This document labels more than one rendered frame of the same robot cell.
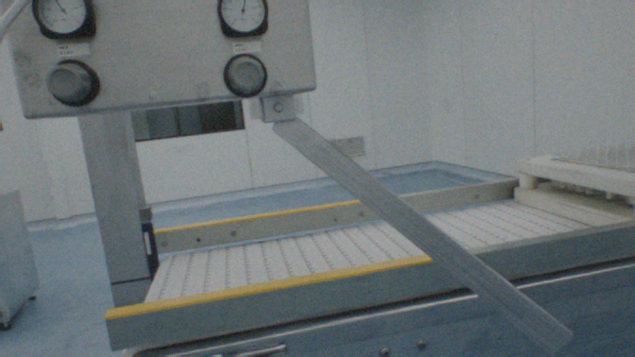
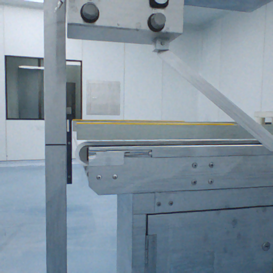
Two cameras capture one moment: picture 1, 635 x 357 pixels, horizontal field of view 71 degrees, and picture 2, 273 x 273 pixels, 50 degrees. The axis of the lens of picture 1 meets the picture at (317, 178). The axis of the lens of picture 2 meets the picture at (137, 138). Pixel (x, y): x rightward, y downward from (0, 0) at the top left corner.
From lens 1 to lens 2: 0.28 m
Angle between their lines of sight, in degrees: 6
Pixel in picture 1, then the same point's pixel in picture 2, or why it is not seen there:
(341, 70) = (145, 91)
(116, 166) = (58, 83)
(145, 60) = (118, 9)
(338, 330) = (175, 149)
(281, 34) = (171, 8)
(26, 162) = not seen: outside the picture
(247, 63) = (160, 15)
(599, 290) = not seen: outside the picture
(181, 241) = not seen: hidden behind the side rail
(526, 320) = (262, 137)
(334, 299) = (176, 134)
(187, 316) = (111, 129)
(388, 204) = (207, 87)
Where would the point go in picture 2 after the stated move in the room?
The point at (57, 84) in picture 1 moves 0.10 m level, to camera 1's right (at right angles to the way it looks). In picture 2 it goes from (88, 9) to (146, 11)
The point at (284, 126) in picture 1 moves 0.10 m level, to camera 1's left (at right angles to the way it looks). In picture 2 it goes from (163, 53) to (114, 51)
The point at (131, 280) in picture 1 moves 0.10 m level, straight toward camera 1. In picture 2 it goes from (56, 144) to (65, 148)
